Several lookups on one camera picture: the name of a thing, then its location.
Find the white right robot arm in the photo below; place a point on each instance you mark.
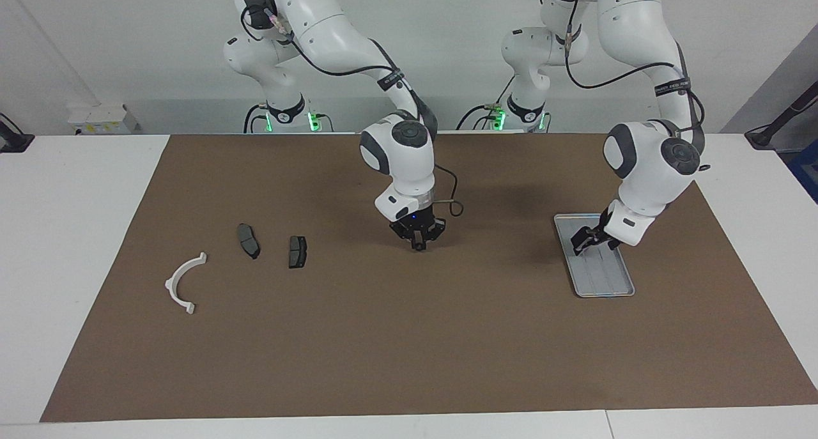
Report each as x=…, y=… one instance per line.
x=402, y=151

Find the short dark brake pad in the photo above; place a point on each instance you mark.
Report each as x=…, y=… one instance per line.
x=297, y=252

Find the long dark brake pad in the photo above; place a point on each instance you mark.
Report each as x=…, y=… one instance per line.
x=248, y=241

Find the brown table mat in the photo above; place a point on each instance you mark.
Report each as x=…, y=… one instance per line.
x=409, y=349

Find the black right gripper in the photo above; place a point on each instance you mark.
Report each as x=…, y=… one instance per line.
x=418, y=225

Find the white power strip box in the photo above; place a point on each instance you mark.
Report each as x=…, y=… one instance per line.
x=102, y=119

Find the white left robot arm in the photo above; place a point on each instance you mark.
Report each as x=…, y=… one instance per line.
x=652, y=164

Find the black clamp mount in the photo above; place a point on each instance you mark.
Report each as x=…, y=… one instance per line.
x=13, y=142

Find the white semicircular bracket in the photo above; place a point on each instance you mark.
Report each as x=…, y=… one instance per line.
x=171, y=285

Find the silver metal tray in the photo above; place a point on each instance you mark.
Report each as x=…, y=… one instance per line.
x=607, y=276

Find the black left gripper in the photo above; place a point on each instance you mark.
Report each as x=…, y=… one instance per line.
x=607, y=233

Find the blue crate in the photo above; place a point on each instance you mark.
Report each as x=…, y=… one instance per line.
x=806, y=170

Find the black angled stand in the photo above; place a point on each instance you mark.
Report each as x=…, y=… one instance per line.
x=767, y=135

